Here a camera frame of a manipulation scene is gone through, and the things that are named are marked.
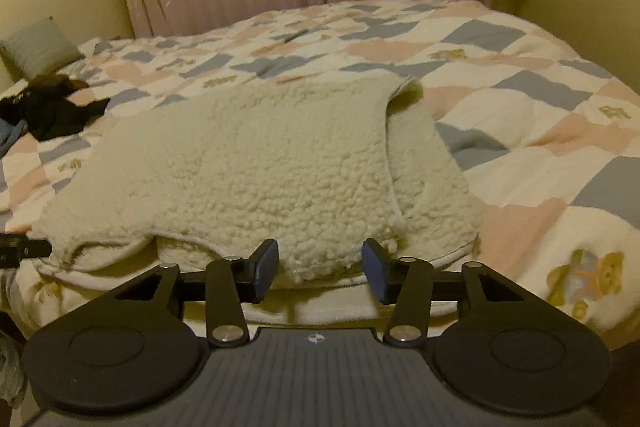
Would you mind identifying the black garment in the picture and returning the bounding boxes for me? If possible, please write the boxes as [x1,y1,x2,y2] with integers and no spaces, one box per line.
[0,74,111,142]

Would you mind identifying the grey pillow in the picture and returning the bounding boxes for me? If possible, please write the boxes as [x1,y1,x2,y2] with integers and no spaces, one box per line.
[0,17,84,80]

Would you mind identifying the blue jeans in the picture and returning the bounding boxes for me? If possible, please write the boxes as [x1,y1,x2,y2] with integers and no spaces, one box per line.
[0,119,29,156]

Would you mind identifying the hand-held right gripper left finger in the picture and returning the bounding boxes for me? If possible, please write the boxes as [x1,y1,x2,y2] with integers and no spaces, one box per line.
[114,238,280,349]

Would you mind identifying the cream fleece garment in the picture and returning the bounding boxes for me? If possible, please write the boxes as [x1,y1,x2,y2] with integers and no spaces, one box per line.
[39,74,485,288]

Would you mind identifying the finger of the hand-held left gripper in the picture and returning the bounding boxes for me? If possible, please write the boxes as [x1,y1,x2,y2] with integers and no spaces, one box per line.
[0,233,53,269]

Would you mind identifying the checkered quilt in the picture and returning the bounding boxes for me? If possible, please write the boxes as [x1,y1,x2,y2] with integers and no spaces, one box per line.
[0,0,640,350]

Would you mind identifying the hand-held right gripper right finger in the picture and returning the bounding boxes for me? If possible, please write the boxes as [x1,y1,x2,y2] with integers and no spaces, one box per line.
[361,237,507,349]

